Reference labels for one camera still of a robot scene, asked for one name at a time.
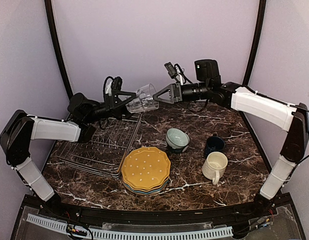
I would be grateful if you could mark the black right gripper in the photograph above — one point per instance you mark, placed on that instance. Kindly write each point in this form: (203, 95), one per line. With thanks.
(175, 92)

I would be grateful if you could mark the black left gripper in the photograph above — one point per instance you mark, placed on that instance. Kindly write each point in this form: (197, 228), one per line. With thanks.
(112, 102)

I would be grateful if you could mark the metal wire dish rack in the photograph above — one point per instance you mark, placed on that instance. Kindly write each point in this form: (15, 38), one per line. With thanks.
(104, 154)

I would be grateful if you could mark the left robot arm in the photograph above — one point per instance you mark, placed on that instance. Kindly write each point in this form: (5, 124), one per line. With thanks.
(22, 128)

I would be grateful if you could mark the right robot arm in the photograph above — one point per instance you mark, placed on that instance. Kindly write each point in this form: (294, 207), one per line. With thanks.
(294, 119)

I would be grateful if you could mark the light green ceramic bowl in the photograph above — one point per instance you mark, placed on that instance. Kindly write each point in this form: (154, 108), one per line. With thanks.
(176, 138)

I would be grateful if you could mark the dark blue mug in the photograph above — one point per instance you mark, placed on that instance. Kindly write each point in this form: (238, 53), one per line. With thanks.
(213, 143)

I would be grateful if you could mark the yellow dotted top plate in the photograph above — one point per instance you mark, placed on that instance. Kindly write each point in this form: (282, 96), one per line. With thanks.
(146, 161)

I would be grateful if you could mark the cream ribbed mug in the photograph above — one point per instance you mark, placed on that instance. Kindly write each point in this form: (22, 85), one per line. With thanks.
(214, 166)

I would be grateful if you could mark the blue plate in stack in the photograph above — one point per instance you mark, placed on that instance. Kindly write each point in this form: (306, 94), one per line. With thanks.
(149, 189)

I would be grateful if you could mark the left wiring bundle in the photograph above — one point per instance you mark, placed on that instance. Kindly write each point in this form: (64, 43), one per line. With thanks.
(75, 228)

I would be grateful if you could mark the wiring bundle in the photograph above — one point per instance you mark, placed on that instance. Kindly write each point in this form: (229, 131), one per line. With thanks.
(75, 228)
(262, 222)

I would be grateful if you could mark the right wiring bundle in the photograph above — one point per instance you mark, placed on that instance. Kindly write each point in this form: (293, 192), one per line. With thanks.
(262, 222)

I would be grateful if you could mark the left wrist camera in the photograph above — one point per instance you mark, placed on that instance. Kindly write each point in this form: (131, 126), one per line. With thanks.
(112, 84)

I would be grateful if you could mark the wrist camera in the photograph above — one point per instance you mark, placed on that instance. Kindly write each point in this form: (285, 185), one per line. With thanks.
(112, 84)
(176, 72)

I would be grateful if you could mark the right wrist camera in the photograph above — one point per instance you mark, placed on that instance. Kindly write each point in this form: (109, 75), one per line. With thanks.
(176, 72)

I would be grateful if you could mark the left black frame post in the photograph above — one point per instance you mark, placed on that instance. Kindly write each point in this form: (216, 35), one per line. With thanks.
(57, 48)

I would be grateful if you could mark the black frame post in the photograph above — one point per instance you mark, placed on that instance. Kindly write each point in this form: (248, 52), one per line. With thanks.
(255, 41)
(57, 48)

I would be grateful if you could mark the right black frame post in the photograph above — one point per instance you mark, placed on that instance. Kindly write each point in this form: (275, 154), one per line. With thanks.
(255, 41)

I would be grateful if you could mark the black front rail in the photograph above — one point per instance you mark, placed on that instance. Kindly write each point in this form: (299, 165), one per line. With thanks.
(238, 214)

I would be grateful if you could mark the light blue slotted cable duct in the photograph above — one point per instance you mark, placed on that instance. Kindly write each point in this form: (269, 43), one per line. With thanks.
(62, 227)

